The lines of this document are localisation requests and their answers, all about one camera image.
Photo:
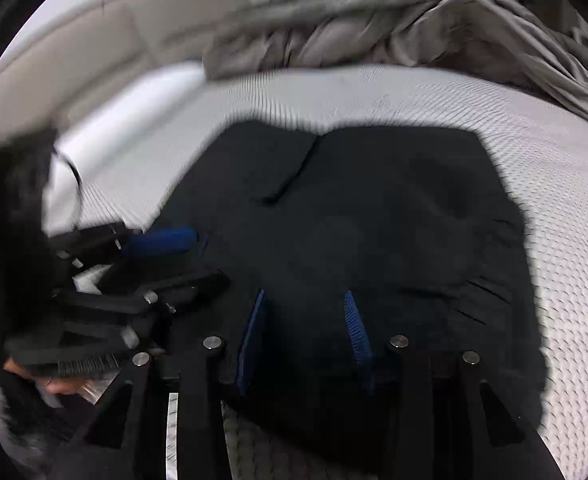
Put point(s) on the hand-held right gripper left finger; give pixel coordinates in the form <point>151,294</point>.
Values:
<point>246,345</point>

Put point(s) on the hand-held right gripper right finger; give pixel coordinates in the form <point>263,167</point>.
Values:
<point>358,330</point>

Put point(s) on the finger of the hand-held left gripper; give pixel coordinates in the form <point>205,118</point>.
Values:
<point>193,285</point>
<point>161,241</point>

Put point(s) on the black pants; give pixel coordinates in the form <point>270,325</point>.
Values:
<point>374,210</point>

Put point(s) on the person's left hand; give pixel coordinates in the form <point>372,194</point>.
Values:
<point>56,384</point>

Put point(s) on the white pillow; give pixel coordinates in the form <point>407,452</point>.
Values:
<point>133,120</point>

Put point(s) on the beige upholstered headboard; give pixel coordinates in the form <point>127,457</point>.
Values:
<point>83,45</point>

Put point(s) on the white textured mattress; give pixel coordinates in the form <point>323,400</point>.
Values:
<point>549,185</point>

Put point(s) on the grey duvet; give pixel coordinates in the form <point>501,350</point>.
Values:
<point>404,15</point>

